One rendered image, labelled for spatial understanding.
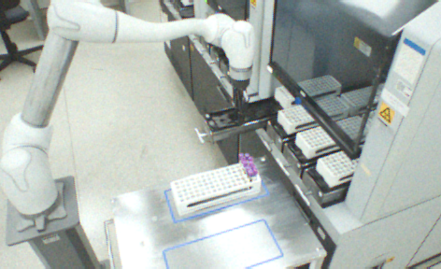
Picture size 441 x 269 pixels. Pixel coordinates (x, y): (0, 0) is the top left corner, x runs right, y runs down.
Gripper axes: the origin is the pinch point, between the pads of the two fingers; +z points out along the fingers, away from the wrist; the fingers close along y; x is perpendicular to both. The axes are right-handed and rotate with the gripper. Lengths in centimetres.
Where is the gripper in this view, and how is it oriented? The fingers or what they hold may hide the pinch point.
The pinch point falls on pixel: (239, 116)
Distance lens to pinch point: 158.2
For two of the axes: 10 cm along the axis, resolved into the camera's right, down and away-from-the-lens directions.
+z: 0.2, 7.4, 6.7
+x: -9.3, 2.6, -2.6
